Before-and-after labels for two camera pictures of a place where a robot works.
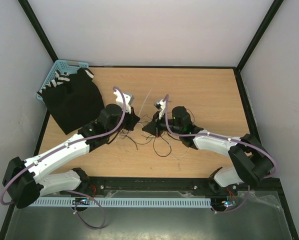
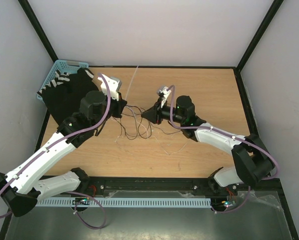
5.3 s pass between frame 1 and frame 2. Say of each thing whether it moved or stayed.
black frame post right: stayed
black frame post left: stayed
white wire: moved
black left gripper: moved
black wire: moved
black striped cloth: stayed
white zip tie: moved
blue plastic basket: stayed
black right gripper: moved
